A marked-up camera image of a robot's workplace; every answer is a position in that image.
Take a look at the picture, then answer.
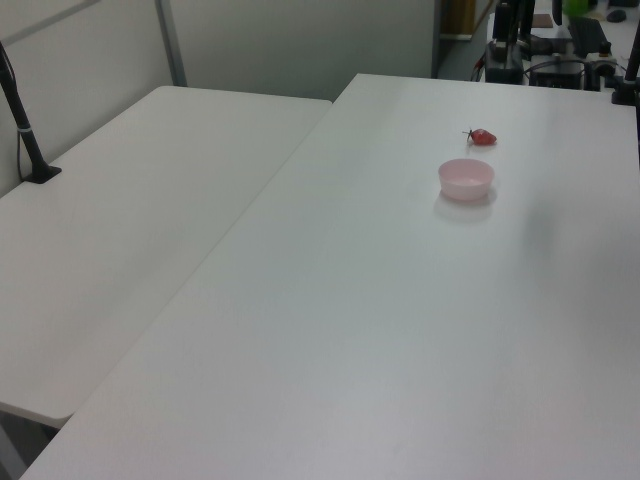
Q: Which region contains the red strawberry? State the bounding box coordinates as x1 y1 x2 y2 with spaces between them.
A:
462 127 499 147

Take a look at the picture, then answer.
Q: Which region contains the pink plastic bowl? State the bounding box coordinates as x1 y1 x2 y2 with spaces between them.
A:
438 157 496 202

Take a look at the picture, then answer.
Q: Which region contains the black equipment box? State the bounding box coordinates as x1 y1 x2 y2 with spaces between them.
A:
485 39 524 84

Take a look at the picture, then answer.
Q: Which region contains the wooden panel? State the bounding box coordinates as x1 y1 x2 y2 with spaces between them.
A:
444 0 477 37

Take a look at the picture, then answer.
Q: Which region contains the black electronic device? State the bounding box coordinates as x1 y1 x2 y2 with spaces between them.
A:
528 54 603 92

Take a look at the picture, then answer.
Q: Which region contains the black monitor stand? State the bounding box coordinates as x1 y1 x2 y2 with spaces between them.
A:
516 0 551 55

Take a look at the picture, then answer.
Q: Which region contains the black camera stand pole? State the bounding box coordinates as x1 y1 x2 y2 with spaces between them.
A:
0 41 63 185
610 34 640 106

